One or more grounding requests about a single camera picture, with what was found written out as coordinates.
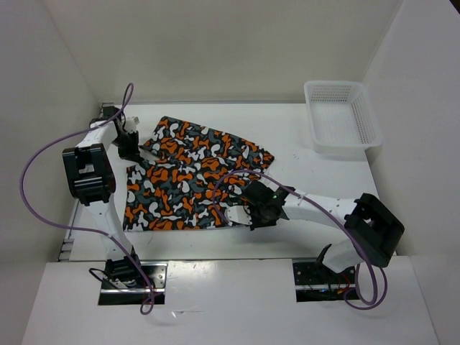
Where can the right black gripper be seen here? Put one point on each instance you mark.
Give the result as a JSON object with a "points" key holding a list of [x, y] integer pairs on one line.
{"points": [[255, 223]]}

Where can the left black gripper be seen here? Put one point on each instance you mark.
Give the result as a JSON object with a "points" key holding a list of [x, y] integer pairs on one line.
{"points": [[131, 154]]}

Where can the orange camouflage shorts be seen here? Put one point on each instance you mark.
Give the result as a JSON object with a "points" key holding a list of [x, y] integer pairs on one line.
{"points": [[196, 174]]}

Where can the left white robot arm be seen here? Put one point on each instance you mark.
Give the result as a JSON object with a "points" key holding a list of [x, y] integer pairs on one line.
{"points": [[120, 253]]}

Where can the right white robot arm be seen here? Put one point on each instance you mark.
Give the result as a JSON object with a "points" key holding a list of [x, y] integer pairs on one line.
{"points": [[372, 230]]}

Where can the white plastic basket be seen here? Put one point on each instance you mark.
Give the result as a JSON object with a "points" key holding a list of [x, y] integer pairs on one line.
{"points": [[341, 116]]}

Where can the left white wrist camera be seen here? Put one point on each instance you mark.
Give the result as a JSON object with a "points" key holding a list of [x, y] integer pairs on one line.
{"points": [[130, 124]]}

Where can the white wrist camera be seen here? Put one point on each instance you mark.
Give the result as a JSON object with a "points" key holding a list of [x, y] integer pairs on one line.
{"points": [[238, 215], [130, 124]]}

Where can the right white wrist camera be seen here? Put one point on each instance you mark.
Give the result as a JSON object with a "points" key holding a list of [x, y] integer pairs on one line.
{"points": [[238, 215]]}

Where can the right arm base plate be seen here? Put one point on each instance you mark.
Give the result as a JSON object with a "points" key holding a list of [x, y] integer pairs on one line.
{"points": [[316, 283]]}

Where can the aluminium rail frame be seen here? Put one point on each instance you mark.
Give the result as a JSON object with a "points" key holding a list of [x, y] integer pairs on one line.
{"points": [[88, 171]]}

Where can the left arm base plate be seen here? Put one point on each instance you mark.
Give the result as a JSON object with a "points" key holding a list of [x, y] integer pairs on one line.
{"points": [[135, 292]]}

